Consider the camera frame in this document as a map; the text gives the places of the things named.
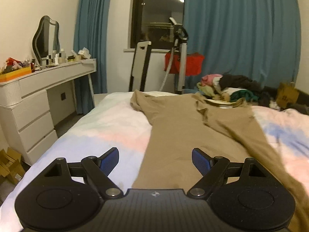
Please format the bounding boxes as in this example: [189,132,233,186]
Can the standing garment steamer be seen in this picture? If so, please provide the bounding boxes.
[160,17,190,95]

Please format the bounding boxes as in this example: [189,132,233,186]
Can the pastel bed duvet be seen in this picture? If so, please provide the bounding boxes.
[0,91,309,232]

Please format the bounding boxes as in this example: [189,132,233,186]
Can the orange tray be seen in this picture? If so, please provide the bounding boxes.
[0,67,32,83]

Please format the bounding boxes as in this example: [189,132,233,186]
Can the cardboard boxes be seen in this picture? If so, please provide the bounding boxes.
[0,147,26,185]

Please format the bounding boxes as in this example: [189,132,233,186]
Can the dark window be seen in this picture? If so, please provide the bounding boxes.
[130,0,186,50]

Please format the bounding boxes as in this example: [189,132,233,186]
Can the white vanity desk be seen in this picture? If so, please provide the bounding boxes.
[0,58,97,166]

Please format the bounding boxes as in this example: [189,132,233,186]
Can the tan printed t-shirt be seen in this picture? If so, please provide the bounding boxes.
[130,89,309,232]

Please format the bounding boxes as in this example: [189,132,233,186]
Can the wide blue curtain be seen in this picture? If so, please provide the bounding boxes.
[182,0,301,89]

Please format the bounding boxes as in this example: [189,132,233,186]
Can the brown paper bag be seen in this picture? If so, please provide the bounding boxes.
[276,82,300,109]

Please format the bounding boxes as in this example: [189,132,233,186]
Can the green garment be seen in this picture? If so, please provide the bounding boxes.
[229,90,259,102]

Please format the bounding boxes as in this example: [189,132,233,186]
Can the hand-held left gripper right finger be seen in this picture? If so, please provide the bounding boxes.
[187,148,265,199]

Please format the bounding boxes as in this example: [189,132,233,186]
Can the group of cosmetic bottles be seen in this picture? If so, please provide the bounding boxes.
[46,48,67,66]

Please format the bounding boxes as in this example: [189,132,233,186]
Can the narrow blue curtain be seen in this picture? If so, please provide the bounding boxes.
[74,0,114,115]

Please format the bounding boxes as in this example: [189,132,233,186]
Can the pink garment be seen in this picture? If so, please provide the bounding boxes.
[201,74,223,87]

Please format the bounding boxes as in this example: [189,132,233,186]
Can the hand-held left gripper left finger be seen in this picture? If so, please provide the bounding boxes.
[45,147,122,200]

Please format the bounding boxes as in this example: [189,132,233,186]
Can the white folded ironing board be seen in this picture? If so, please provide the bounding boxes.
[129,41,152,92]

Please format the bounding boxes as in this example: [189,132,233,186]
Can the black garment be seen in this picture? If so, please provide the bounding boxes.
[219,74,273,107]

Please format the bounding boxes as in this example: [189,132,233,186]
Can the wavy vanity mirror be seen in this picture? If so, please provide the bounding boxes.
[32,16,60,66]

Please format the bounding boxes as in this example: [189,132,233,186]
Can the red cloth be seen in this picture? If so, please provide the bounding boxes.
[165,52,205,75]

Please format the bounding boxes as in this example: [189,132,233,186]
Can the tissue box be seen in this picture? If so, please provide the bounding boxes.
[78,48,92,60]

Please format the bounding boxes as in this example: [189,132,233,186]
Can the olive yellow garment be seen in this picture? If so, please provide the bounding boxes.
[197,82,219,98]

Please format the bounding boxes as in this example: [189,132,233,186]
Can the black sofa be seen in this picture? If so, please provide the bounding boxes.
[263,86,309,115]

